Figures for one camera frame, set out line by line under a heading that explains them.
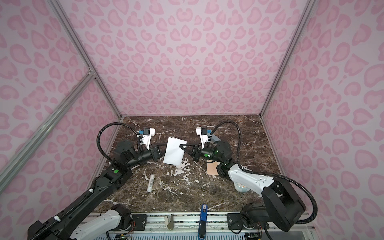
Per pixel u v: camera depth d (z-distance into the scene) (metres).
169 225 0.71
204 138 0.64
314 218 0.40
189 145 0.65
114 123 0.56
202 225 0.70
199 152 0.62
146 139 0.62
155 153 0.61
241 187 0.82
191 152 0.66
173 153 0.68
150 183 0.84
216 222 0.75
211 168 0.92
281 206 0.41
